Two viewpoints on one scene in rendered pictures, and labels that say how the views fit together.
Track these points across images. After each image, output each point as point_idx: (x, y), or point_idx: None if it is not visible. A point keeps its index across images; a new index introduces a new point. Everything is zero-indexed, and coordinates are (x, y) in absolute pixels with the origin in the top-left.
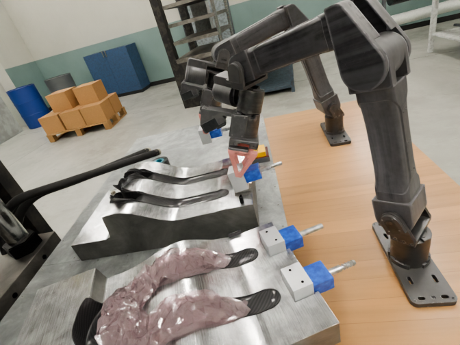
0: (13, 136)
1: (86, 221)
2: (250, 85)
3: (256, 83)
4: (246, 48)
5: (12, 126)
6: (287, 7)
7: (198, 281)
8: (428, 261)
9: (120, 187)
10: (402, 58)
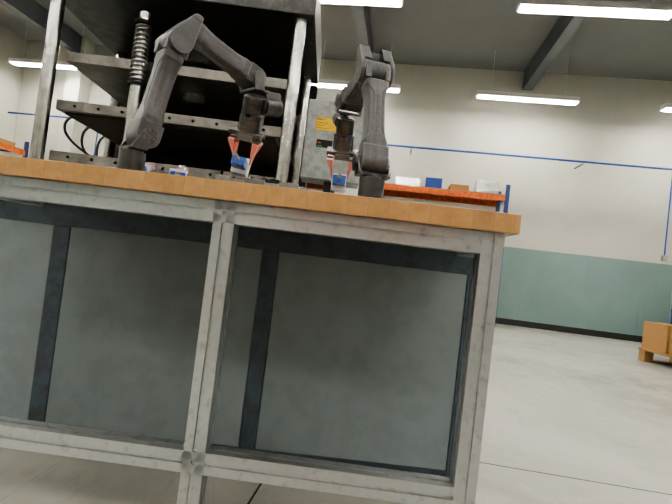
0: (347, 182)
1: None
2: (243, 90)
3: (247, 90)
4: (349, 93)
5: (353, 176)
6: (357, 48)
7: (164, 172)
8: None
9: (267, 182)
10: (165, 39)
